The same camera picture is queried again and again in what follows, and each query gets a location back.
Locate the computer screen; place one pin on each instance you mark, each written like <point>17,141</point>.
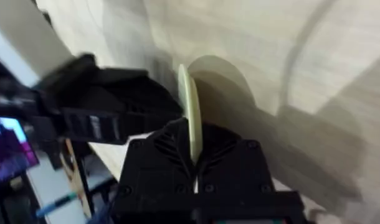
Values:
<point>9,149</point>

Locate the pale green plate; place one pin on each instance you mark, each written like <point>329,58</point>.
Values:
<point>191,105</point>

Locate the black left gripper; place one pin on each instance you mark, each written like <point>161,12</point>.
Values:
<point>90,99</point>

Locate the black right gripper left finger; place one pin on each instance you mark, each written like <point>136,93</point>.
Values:
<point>160,161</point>

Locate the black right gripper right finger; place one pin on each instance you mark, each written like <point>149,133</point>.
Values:
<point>232,165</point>

